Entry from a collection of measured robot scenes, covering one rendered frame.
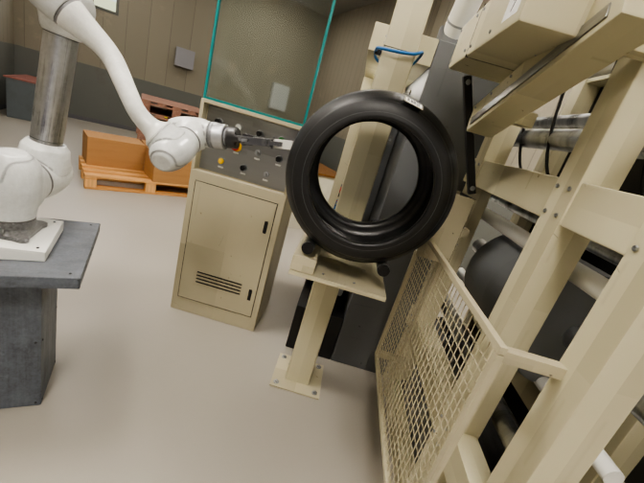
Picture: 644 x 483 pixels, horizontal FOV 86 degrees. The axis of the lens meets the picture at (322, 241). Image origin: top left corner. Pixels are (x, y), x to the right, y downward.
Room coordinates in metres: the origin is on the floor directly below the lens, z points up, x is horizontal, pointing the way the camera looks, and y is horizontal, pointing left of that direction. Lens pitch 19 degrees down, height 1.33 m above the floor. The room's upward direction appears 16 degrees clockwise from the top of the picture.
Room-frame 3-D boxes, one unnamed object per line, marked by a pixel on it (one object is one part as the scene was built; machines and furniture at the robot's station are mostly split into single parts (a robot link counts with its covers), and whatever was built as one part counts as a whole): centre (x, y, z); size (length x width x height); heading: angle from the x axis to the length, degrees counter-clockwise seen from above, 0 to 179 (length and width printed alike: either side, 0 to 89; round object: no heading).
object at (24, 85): (6.23, 5.63, 0.32); 1.20 x 0.64 x 0.64; 30
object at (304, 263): (1.32, 0.04, 0.84); 0.36 x 0.09 x 0.06; 0
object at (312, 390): (1.58, -0.08, 0.01); 0.27 x 0.27 x 0.02; 0
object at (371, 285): (1.32, -0.10, 0.80); 0.37 x 0.36 x 0.02; 90
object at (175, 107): (5.55, 2.80, 0.48); 1.34 x 0.96 x 0.95; 30
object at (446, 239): (1.54, -0.48, 1.05); 0.20 x 0.15 x 0.30; 0
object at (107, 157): (4.15, 2.38, 0.24); 1.31 x 0.90 x 0.47; 134
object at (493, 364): (1.09, -0.43, 0.65); 0.90 x 0.02 x 0.70; 0
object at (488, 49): (1.20, -0.40, 1.71); 0.61 x 0.25 x 0.15; 0
